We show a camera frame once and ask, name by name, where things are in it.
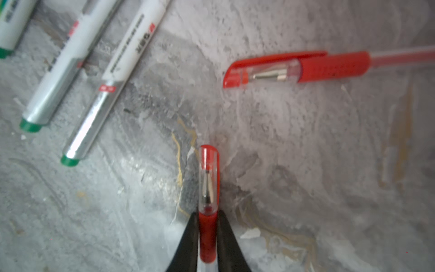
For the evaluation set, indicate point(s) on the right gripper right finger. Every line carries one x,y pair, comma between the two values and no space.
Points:
229,254

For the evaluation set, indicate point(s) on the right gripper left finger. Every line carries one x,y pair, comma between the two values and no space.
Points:
185,258

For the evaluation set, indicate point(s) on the red gel pen short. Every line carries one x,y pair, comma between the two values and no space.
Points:
208,204

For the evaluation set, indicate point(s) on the red gel pen top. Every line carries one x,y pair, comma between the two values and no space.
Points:
312,66

